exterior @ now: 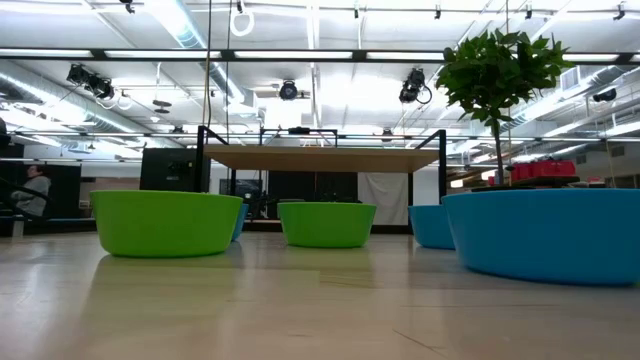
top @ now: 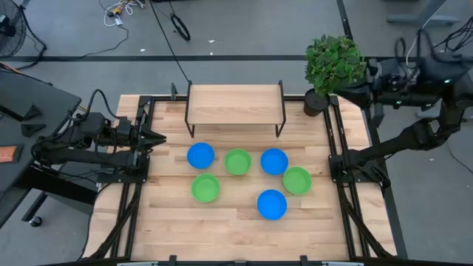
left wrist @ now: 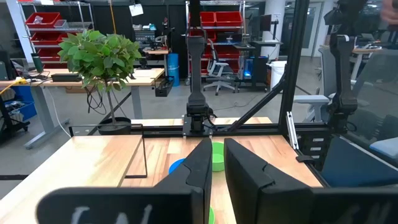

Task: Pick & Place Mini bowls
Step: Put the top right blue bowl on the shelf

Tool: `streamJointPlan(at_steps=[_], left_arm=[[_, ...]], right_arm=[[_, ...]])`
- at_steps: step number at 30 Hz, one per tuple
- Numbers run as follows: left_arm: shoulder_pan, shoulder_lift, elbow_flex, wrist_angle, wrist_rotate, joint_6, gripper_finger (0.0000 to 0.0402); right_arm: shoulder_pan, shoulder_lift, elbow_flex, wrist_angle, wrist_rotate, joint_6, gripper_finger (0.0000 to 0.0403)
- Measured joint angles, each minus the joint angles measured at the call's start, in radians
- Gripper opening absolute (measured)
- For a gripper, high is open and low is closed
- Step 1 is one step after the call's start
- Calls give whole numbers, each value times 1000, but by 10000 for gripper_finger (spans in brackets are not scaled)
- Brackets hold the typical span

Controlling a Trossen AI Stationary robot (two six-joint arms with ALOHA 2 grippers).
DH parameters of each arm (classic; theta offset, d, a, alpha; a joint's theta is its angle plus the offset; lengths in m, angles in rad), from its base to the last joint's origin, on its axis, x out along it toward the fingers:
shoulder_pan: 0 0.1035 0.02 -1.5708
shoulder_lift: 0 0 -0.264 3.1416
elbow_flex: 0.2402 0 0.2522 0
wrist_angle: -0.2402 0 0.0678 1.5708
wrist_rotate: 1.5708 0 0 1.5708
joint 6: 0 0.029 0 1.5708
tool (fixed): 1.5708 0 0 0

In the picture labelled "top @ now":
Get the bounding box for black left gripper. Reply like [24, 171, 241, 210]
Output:
[117, 106, 168, 169]

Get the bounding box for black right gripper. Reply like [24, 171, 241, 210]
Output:
[334, 58, 409, 129]

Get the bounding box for blue mini plastic bowl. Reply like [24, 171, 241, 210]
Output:
[256, 188, 288, 221]
[259, 148, 290, 176]
[186, 142, 216, 170]

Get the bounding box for green mini plastic bowl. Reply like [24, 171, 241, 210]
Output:
[282, 166, 313, 196]
[223, 148, 253, 176]
[191, 173, 222, 203]

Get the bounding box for green potted plant black pot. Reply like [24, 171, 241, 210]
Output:
[303, 34, 368, 118]

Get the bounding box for grey desk foot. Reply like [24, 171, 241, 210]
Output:
[415, 106, 444, 120]

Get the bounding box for wooden shelf riser black legs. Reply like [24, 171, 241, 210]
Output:
[183, 80, 287, 139]

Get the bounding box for grey desk base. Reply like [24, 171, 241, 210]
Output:
[386, 0, 461, 27]

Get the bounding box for black side desk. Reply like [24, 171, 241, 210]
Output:
[0, 69, 99, 228]

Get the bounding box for orange black pad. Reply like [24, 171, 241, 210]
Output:
[0, 145, 25, 164]

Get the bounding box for black floor fan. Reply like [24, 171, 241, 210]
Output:
[0, 0, 27, 59]

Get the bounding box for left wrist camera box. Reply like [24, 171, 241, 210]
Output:
[117, 117, 134, 138]

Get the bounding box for black aluminium table frame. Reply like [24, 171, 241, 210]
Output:
[83, 83, 409, 266]

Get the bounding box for white floor cable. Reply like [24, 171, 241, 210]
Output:
[405, 16, 435, 67]

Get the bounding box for thin black floor cable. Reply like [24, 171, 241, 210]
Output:
[76, 24, 130, 60]

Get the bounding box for long black floor cable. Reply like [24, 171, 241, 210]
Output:
[149, 0, 192, 85]

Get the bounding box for black cable bundle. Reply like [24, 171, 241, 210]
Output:
[432, 16, 473, 56]

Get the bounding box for black coiled cable ring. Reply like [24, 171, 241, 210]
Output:
[169, 13, 192, 41]

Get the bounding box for black triangular bracket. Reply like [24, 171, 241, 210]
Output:
[21, 103, 44, 121]
[21, 123, 47, 138]

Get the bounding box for white yellow cable bundle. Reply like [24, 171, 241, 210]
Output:
[98, 0, 147, 27]

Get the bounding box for black fan cable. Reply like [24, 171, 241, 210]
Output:
[14, 5, 48, 71]

